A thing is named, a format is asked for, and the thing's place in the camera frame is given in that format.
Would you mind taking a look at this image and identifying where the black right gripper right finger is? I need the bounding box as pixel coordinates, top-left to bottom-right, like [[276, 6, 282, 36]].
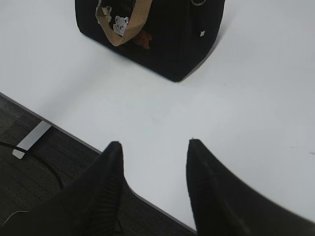
[[186, 139, 315, 236]]

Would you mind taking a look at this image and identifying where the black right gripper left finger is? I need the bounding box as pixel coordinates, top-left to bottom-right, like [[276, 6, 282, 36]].
[[0, 141, 125, 236]]

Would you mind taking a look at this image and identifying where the black canvas tote bag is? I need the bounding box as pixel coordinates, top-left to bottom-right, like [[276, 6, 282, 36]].
[[75, 0, 224, 82]]

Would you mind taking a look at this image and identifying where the silver table leg foot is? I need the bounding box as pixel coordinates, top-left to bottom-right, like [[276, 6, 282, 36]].
[[12, 121, 51, 159]]

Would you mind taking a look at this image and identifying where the black floor cable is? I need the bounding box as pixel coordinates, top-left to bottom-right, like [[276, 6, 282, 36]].
[[0, 142, 64, 190]]

